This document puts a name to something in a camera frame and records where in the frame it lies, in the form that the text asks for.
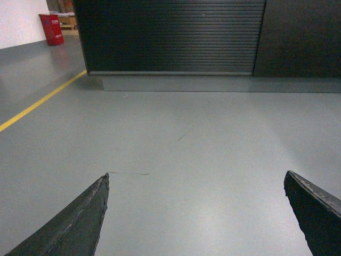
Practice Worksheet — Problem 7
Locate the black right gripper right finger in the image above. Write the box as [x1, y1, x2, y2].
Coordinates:
[283, 171, 340, 255]

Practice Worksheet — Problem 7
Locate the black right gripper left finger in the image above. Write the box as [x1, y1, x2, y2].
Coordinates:
[7, 173, 109, 255]

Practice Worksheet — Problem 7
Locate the red box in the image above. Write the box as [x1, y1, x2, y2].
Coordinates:
[39, 14, 64, 46]

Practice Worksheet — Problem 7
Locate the wooden pallet with boxes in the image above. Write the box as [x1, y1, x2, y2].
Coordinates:
[49, 11, 77, 30]

